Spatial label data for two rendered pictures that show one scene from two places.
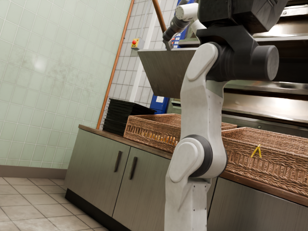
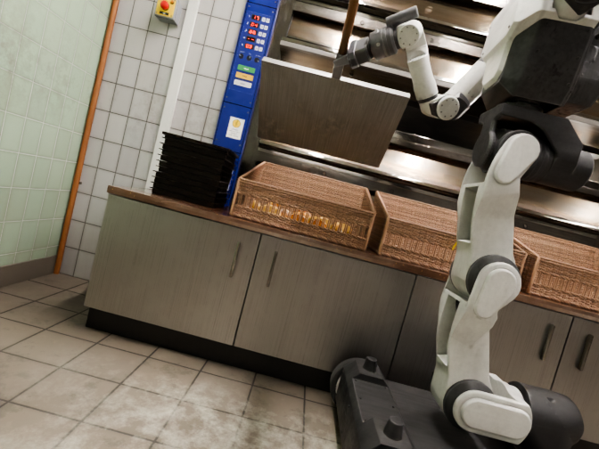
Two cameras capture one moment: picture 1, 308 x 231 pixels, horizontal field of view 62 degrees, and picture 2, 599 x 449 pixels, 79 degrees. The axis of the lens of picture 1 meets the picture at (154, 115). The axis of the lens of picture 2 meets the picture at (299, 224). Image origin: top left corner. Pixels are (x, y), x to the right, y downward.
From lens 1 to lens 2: 102 cm
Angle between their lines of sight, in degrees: 42
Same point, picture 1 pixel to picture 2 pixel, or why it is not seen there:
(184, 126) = (479, 242)
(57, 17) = not seen: outside the picture
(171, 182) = (473, 318)
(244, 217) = not seen: hidden behind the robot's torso
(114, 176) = (229, 282)
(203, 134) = (506, 255)
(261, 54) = (586, 165)
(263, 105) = (397, 164)
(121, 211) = (252, 335)
